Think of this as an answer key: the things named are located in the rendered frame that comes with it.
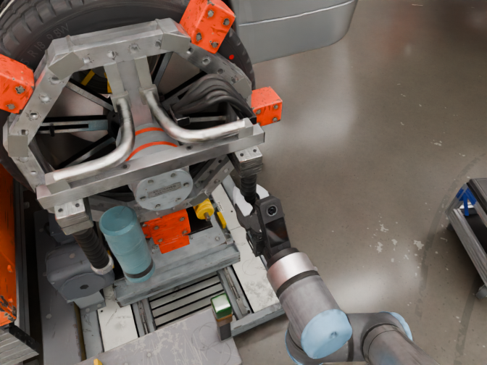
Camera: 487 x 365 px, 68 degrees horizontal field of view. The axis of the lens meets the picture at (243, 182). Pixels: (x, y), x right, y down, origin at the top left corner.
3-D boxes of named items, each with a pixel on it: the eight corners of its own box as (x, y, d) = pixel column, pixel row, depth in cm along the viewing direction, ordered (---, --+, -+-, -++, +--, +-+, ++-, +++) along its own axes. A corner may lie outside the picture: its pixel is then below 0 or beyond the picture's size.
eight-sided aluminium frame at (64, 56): (242, 174, 118) (241, 2, 77) (251, 187, 114) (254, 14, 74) (68, 229, 104) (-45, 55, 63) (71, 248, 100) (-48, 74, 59)
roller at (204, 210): (189, 162, 135) (187, 150, 131) (217, 221, 118) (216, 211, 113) (174, 166, 134) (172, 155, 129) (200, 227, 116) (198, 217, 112)
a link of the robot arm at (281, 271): (277, 282, 64) (324, 262, 67) (264, 259, 67) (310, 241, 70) (274, 303, 71) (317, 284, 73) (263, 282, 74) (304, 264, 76)
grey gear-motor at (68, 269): (109, 223, 166) (84, 171, 139) (128, 305, 141) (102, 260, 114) (68, 237, 161) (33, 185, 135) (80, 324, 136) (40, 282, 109)
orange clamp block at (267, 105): (240, 114, 101) (268, 106, 104) (251, 130, 97) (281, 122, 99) (239, 93, 96) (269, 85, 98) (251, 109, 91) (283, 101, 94)
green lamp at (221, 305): (226, 298, 86) (225, 291, 83) (232, 313, 84) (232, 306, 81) (210, 305, 85) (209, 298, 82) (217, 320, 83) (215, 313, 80)
